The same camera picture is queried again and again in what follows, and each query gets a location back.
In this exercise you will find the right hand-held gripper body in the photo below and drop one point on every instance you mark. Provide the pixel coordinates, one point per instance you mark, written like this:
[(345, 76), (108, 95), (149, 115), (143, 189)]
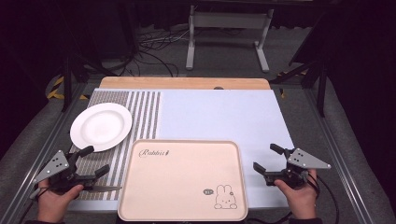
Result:
[(303, 160)]

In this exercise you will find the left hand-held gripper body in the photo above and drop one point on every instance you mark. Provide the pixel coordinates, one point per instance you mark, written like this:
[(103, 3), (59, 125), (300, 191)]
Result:
[(51, 166)]

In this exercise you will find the dark knife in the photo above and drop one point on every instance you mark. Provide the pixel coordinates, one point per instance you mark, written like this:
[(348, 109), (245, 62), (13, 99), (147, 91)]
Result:
[(107, 188)]

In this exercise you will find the white round plate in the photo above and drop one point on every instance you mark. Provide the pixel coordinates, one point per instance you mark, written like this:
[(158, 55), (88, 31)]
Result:
[(101, 126)]

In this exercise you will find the beige tray with rabbit print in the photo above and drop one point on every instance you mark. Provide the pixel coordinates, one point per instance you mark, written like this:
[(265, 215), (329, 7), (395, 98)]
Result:
[(174, 183)]

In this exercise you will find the person's left hand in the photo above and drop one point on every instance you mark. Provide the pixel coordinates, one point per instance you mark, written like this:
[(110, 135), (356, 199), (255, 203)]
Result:
[(53, 205)]

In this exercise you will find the person's right hand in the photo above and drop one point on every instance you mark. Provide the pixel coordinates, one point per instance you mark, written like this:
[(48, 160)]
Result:
[(300, 199)]

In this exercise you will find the white mat with grey stripes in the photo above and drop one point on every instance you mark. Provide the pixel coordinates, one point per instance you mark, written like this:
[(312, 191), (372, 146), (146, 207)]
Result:
[(218, 118)]

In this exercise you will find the black tripod stand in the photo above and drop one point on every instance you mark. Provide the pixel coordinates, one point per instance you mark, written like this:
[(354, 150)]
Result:
[(322, 90), (67, 84)]

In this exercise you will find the yellow and black floor tape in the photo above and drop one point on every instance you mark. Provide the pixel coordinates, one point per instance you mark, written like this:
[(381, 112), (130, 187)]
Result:
[(56, 87)]

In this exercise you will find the white metal stand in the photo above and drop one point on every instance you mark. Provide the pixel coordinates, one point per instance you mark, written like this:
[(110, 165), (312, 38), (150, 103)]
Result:
[(229, 20)]

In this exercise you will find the grey metal rail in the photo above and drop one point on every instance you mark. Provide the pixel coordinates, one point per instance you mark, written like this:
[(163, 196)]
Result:
[(37, 161), (337, 149)]

